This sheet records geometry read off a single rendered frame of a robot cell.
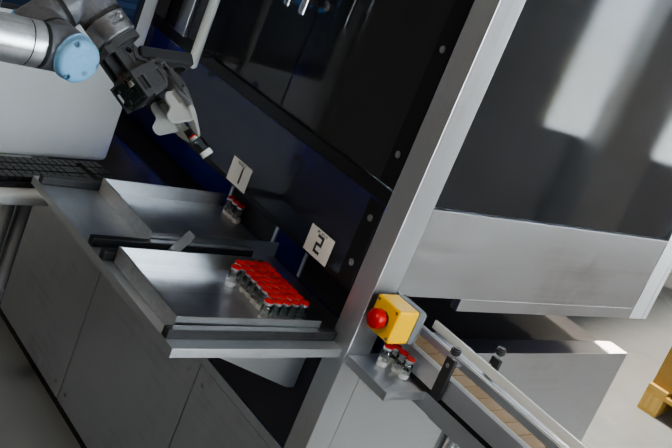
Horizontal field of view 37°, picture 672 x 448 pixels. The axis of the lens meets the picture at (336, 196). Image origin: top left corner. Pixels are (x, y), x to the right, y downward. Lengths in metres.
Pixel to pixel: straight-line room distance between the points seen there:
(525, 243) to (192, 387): 0.86
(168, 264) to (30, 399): 1.20
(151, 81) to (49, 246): 1.47
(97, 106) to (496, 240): 1.14
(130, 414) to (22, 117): 0.80
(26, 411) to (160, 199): 0.96
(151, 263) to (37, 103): 0.70
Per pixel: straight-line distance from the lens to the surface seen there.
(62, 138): 2.73
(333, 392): 2.10
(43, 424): 3.14
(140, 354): 2.69
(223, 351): 1.89
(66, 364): 3.04
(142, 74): 1.77
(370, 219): 2.02
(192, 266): 2.15
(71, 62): 1.67
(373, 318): 1.95
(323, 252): 2.12
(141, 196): 2.44
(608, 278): 2.56
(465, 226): 2.08
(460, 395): 1.99
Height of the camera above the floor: 1.72
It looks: 16 degrees down
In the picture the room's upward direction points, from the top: 22 degrees clockwise
